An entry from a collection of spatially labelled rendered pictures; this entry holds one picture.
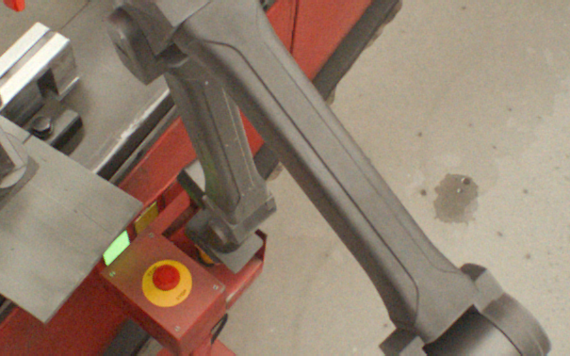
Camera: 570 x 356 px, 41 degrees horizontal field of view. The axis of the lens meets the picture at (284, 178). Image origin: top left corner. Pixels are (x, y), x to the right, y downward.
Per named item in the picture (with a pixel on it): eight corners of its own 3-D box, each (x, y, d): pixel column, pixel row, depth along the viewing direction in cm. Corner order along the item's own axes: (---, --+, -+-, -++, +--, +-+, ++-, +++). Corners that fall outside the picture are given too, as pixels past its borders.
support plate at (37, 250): (46, 325, 85) (44, 322, 84) (-127, 207, 90) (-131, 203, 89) (143, 206, 93) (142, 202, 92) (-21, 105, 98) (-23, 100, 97)
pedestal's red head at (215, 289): (181, 363, 117) (175, 327, 102) (107, 299, 121) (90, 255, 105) (263, 270, 126) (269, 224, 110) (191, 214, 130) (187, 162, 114)
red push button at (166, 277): (168, 302, 110) (166, 294, 107) (148, 285, 111) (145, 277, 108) (187, 283, 112) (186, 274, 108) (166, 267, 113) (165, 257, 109)
